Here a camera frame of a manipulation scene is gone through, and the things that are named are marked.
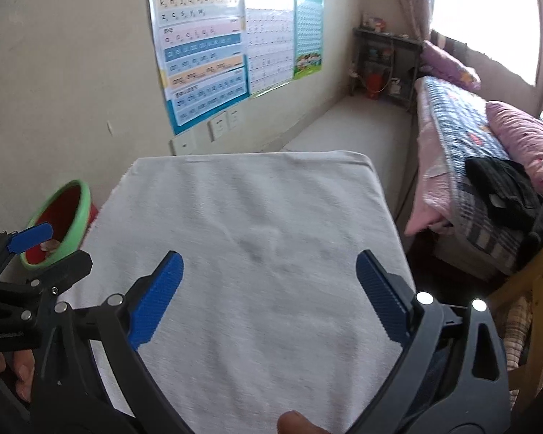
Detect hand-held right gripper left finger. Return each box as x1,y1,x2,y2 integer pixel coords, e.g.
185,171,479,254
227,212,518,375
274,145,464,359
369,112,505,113
29,251,195,434

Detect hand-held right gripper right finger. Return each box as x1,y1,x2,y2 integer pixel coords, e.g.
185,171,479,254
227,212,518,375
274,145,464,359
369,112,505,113
346,248,511,434

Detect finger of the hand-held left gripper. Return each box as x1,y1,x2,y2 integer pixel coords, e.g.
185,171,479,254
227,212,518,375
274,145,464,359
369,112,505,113
0,221,54,281
0,251,93,308

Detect red bin with green rim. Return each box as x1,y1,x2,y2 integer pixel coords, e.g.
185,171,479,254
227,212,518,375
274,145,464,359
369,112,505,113
19,179,99,269

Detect person's left hand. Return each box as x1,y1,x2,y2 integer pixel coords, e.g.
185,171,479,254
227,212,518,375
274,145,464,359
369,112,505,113
0,350,34,402

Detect person's right hand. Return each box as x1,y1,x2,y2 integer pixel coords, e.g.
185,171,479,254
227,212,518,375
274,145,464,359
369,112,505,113
277,410,333,434

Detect white towel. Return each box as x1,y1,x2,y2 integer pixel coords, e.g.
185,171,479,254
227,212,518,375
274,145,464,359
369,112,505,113
59,151,417,434

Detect pink bed sheet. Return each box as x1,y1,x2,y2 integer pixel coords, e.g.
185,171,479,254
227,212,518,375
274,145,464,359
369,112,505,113
405,77,453,236

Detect checked chair cushion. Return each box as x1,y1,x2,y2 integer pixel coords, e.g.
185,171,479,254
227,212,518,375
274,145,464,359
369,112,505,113
502,298,543,371

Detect wooden chair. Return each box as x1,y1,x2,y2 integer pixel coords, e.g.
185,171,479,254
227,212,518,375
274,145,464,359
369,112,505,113
486,242,543,412

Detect black cloth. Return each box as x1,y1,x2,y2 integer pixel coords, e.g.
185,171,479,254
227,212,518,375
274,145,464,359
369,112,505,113
465,157,543,231

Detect bed with plaid quilt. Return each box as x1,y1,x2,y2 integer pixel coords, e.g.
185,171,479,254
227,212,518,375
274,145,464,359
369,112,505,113
416,76,543,276

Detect red bucket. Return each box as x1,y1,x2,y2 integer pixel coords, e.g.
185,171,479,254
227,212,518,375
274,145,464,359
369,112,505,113
366,73,385,99

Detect pink flowered quilt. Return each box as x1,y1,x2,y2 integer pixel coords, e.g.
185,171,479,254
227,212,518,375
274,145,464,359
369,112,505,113
485,101,543,204

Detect purple pillow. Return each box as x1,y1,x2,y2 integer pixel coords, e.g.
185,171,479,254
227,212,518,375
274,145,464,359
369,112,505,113
422,40,481,92

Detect dark metal shelf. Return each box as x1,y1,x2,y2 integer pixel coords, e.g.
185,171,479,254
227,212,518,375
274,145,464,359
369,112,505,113
350,27,424,111

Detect bright window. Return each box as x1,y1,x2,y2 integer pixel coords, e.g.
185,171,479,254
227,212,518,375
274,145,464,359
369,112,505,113
432,0,541,86

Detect small white wall socket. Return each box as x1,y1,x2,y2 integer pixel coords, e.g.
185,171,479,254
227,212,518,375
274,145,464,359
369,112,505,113
171,130,196,155

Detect colourful letter wall poster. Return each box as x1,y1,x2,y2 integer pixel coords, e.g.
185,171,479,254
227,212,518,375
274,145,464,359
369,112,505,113
146,0,249,136

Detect green blue wall poster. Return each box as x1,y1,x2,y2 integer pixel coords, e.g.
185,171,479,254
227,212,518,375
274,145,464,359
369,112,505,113
293,0,325,81

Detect white chart wall poster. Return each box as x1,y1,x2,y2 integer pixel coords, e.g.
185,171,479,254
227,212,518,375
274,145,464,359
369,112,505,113
243,0,297,98

